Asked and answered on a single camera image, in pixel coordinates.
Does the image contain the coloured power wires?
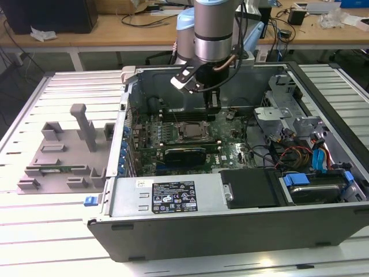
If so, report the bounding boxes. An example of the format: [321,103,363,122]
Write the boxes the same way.
[275,145,315,171]

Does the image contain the CPU socket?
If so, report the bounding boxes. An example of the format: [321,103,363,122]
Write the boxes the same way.
[178,118,216,143]

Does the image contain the black plastic shroud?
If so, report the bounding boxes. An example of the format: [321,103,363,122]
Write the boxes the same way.
[218,169,285,210]

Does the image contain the metal drive cage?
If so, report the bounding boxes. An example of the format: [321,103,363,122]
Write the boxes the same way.
[253,73,329,145]

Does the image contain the wooden desk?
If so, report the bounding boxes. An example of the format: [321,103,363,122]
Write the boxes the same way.
[0,0,369,73]

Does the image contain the open PC case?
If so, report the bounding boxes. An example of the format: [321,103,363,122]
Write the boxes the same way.
[82,60,369,263]

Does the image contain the crumpled white paper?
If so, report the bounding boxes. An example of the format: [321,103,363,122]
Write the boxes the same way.
[30,25,58,42]

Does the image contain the grey parts rack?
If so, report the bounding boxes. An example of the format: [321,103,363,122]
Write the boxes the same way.
[17,103,116,196]

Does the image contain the copper coloured hose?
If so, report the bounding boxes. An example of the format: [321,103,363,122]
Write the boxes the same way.
[213,55,236,72]

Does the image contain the black upright device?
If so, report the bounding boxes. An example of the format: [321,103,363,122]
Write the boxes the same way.
[258,5,272,40]

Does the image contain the green RAM stick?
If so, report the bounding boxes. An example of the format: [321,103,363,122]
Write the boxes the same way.
[40,164,87,174]

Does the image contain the green motherboard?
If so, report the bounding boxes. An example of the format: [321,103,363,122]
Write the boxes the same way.
[129,111,259,175]

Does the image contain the black graphics card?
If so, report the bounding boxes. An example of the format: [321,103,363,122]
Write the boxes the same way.
[164,147,208,166]

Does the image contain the blue data wire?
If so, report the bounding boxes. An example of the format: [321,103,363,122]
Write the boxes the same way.
[311,129,331,174]

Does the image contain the blue case latch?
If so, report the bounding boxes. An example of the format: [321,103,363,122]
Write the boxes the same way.
[82,195,98,208]

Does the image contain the small black cube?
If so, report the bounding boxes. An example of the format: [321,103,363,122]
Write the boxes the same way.
[288,8,306,25]

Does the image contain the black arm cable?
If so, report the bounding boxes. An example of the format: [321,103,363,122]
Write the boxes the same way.
[232,0,251,70]

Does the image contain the crumpled clear plastic bag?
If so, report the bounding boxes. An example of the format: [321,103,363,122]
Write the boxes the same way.
[319,8,347,29]

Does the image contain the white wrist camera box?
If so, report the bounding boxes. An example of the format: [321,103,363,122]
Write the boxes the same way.
[169,65,204,95]

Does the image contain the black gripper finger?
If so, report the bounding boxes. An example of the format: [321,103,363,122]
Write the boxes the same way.
[203,88,223,122]

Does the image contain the blue box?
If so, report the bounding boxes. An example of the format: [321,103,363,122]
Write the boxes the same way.
[340,0,369,9]

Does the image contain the cardboard box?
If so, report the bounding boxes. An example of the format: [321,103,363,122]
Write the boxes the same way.
[126,0,174,14]

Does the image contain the grey power supply unit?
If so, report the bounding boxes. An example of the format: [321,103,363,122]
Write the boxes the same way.
[105,173,228,220]

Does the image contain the hard disk blue carrier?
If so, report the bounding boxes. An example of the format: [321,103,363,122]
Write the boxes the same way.
[283,170,355,206]

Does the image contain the grey case latch handle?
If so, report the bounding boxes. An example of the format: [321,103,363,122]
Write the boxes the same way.
[120,65,138,85]

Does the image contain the white flat box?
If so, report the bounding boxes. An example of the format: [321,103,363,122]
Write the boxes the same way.
[342,14,369,32]

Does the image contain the silver CPU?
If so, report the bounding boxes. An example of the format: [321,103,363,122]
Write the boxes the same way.
[183,124,204,139]

